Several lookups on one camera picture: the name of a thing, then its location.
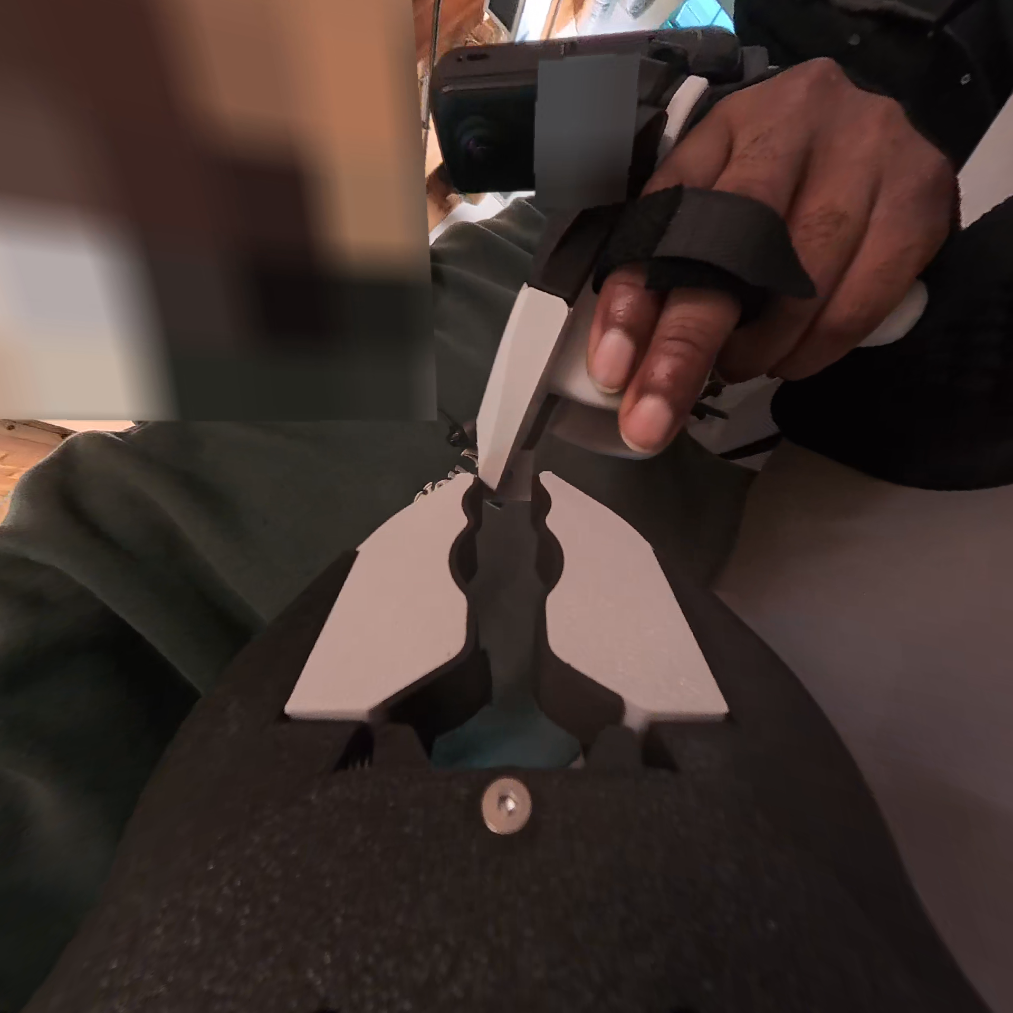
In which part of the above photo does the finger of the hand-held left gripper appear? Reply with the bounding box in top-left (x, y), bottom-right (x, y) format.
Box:
top-left (475, 285), bottom-right (572, 493)

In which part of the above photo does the dark green sweatshirt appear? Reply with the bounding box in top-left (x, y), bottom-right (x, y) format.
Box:
top-left (0, 198), bottom-right (761, 1006)

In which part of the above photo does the person's left hand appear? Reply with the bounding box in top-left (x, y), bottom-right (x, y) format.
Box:
top-left (586, 59), bottom-right (960, 457)

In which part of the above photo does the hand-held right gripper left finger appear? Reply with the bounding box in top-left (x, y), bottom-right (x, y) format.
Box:
top-left (285, 483), bottom-right (492, 723)

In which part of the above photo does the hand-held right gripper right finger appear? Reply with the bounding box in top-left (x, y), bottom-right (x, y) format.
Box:
top-left (534, 472), bottom-right (731, 724)

